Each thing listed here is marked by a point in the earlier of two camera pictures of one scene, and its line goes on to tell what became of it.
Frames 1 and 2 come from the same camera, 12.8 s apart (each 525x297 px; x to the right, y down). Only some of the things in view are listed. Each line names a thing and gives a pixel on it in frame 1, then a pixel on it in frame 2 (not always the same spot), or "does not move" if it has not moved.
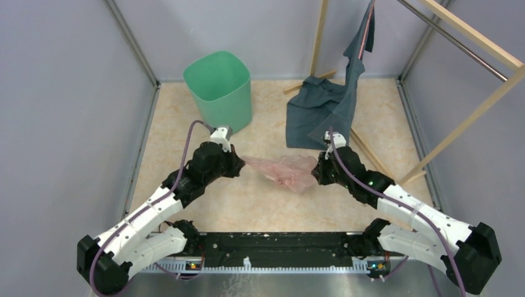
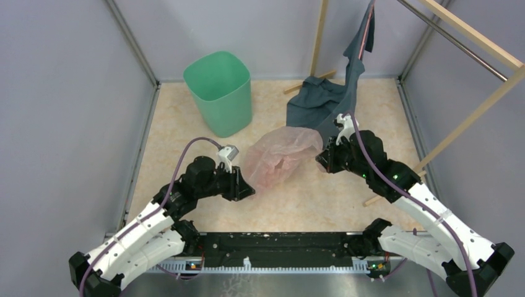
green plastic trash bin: [221, 83] does not move
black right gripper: [319, 171] to [327, 158]
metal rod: [495, 71] does not move
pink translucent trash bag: [295, 172] to [272, 161]
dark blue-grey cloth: [324, 106] does not move
